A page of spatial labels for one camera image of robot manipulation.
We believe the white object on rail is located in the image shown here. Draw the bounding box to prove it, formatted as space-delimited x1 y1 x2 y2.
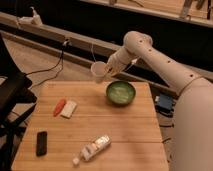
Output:
18 6 43 26

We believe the white plastic bottle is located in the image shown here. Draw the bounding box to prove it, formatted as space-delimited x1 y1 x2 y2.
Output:
72 135 111 166

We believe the black chair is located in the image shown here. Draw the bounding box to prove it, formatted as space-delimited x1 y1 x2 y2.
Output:
0 34 37 171

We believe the orange carrot toy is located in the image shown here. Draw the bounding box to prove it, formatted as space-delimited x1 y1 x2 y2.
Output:
53 99 66 117

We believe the green ceramic bowl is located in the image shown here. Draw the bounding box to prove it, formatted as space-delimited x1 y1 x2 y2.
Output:
106 81 136 106

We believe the black cable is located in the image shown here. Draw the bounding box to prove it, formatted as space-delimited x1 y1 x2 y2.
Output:
24 39 71 90

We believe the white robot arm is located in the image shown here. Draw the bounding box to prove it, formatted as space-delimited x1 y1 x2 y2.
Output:
107 31 213 171

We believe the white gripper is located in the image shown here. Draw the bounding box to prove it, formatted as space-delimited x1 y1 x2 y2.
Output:
105 46 137 76

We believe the white rectangular block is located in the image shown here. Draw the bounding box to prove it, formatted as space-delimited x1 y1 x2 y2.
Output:
60 101 77 118

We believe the black phone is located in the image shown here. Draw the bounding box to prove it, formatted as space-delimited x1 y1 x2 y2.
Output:
36 131 47 156

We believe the white ceramic cup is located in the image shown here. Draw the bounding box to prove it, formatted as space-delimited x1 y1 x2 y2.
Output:
90 61 107 83

